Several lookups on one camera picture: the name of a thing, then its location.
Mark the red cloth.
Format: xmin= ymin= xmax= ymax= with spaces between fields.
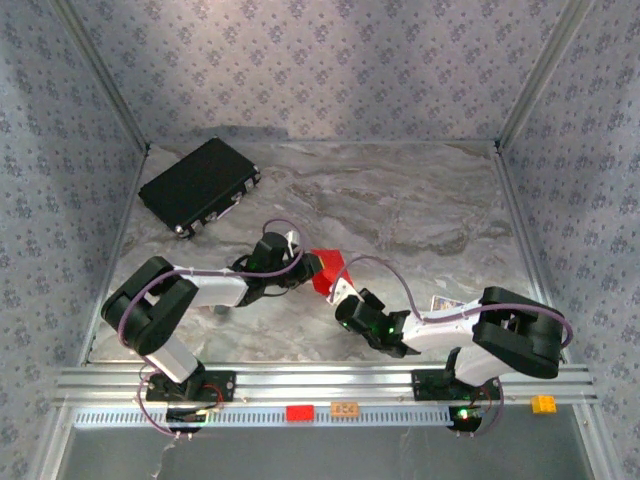
xmin=310 ymin=247 xmax=346 ymax=297

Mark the black hard case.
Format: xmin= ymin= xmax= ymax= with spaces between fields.
xmin=138 ymin=137 xmax=262 ymax=237

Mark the red toy brick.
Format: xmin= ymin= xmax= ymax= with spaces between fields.
xmin=285 ymin=404 xmax=316 ymax=424

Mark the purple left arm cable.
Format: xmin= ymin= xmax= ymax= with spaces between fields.
xmin=134 ymin=218 xmax=307 ymax=442

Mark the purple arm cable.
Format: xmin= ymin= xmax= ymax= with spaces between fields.
xmin=134 ymin=218 xmax=307 ymax=442
xmin=333 ymin=255 xmax=575 ymax=439

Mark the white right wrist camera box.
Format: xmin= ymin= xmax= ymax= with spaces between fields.
xmin=325 ymin=279 xmax=357 ymax=305

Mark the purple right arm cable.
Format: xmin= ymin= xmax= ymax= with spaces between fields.
xmin=333 ymin=255 xmax=575 ymax=439

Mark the aluminium mounting rail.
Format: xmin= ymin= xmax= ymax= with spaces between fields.
xmin=54 ymin=364 xmax=599 ymax=407

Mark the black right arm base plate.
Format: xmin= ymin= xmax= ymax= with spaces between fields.
xmin=411 ymin=368 xmax=504 ymax=402

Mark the slotted grey cable duct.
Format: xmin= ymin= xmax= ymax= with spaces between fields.
xmin=73 ymin=405 xmax=469 ymax=429

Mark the aluminium frame bar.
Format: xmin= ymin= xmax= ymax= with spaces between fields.
xmin=78 ymin=144 xmax=152 ymax=366
xmin=492 ymin=142 xmax=572 ymax=364

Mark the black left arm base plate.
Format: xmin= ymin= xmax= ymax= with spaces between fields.
xmin=144 ymin=369 xmax=237 ymax=404

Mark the aluminium frame post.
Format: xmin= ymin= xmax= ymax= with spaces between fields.
xmin=494 ymin=0 xmax=596 ymax=151
xmin=52 ymin=0 xmax=152 ymax=151

